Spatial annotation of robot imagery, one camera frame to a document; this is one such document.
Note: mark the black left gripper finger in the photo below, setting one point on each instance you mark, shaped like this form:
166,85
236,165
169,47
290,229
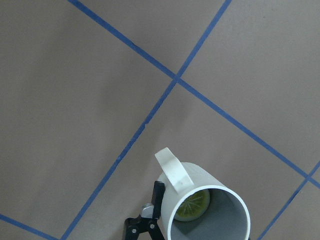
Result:
157,198

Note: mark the yellow lemon slice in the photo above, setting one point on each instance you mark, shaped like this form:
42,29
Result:
193,207

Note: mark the white ribbed mug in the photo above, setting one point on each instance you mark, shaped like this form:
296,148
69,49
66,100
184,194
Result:
227,217

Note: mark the brown paper table mat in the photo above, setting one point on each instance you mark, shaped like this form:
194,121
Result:
90,90

